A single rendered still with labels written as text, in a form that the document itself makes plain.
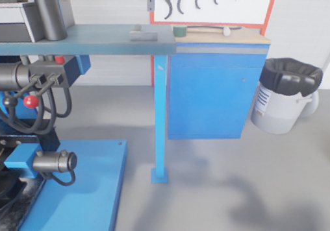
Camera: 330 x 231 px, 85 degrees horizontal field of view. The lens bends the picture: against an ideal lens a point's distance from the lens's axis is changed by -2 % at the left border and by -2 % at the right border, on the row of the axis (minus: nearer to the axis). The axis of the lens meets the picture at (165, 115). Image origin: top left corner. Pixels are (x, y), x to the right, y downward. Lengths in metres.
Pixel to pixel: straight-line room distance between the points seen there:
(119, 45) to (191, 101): 0.98
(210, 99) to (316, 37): 2.08
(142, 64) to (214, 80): 1.39
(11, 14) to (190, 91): 1.17
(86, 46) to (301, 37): 2.86
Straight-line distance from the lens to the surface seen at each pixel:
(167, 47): 0.74
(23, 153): 1.15
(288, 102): 2.01
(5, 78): 0.85
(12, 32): 0.91
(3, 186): 1.08
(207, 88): 1.56
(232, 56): 1.50
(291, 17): 3.05
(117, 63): 2.75
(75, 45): 0.80
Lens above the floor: 1.24
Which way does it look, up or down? 35 degrees down
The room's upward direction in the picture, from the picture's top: 1 degrees clockwise
